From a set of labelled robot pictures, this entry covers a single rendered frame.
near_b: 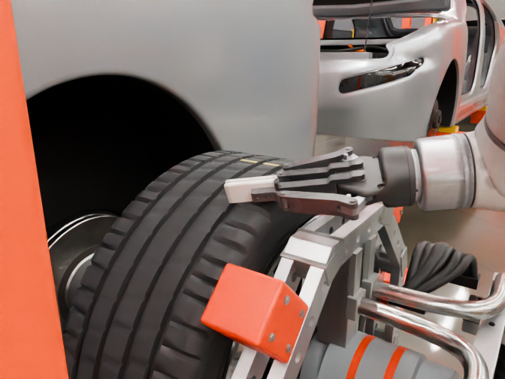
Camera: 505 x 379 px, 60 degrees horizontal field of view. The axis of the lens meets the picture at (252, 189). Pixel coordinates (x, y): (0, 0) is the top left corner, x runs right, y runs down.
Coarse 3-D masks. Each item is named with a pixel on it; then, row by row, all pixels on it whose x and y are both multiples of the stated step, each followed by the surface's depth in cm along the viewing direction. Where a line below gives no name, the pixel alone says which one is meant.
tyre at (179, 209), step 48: (144, 192) 66; (192, 192) 63; (144, 240) 59; (192, 240) 56; (240, 240) 53; (96, 288) 58; (144, 288) 54; (192, 288) 51; (96, 336) 55; (144, 336) 52; (192, 336) 49
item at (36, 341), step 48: (0, 0) 14; (0, 48) 14; (0, 96) 15; (0, 144) 15; (0, 192) 15; (0, 240) 15; (0, 288) 16; (48, 288) 17; (0, 336) 16; (48, 336) 18
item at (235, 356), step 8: (320, 216) 70; (304, 224) 66; (288, 240) 62; (280, 248) 61; (272, 264) 59; (272, 272) 60; (304, 280) 74; (312, 336) 82; (232, 344) 54; (232, 352) 54; (240, 352) 63; (232, 360) 55; (272, 360) 69; (224, 368) 54; (232, 368) 59; (224, 376) 54; (264, 376) 70
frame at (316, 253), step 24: (336, 216) 64; (360, 216) 64; (384, 216) 69; (312, 240) 55; (336, 240) 55; (360, 240) 62; (384, 240) 76; (288, 264) 55; (312, 264) 53; (336, 264) 55; (384, 264) 87; (312, 288) 52; (312, 312) 52; (384, 336) 91; (240, 360) 51; (264, 360) 52
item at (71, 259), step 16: (80, 224) 91; (96, 224) 95; (112, 224) 98; (48, 240) 88; (64, 240) 89; (80, 240) 92; (96, 240) 95; (64, 256) 89; (80, 256) 93; (64, 272) 90; (80, 272) 91; (64, 288) 91; (64, 304) 91; (64, 320) 92
